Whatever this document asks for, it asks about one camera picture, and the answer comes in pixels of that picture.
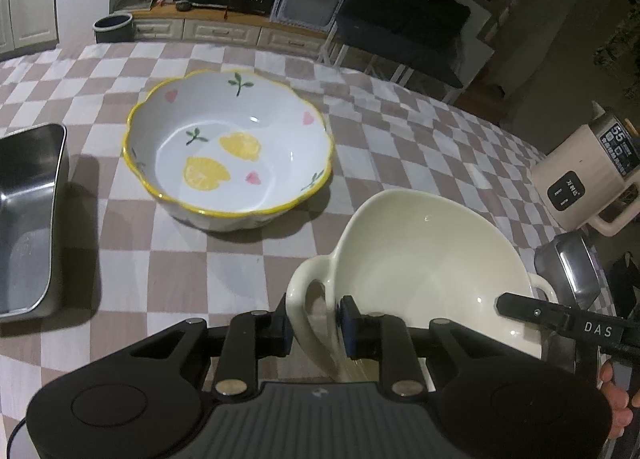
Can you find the person's right hand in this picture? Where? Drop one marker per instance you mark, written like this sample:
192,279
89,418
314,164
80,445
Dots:
618,399

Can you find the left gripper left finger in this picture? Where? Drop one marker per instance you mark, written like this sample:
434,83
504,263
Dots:
248,339

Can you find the lemon-pattern white bowl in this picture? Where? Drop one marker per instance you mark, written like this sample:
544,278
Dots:
227,151

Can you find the dark waste bin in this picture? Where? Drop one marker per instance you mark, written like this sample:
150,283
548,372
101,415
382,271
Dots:
114,28

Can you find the large rectangular steel tray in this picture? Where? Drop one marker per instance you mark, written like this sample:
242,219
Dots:
34,172

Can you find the small rectangular steel tray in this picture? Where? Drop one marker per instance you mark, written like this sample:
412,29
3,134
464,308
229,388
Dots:
570,264

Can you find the white low drawer cabinet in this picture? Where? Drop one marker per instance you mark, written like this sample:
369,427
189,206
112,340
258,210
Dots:
165,23

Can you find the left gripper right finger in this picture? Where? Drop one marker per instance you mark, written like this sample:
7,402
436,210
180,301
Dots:
386,340

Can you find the checkered tablecloth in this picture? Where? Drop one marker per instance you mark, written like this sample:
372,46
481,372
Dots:
131,270

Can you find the dark folding chair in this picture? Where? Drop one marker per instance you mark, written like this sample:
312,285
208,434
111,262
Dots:
438,38

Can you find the white kitchen cabinet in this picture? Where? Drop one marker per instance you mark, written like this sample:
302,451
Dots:
27,26

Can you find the cream two-handled ceramic bowl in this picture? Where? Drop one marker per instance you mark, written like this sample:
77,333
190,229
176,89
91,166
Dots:
417,256

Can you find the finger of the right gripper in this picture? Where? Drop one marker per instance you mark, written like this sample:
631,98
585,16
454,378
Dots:
614,335

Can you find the beige electric kettle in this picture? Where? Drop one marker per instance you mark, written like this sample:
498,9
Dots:
591,169

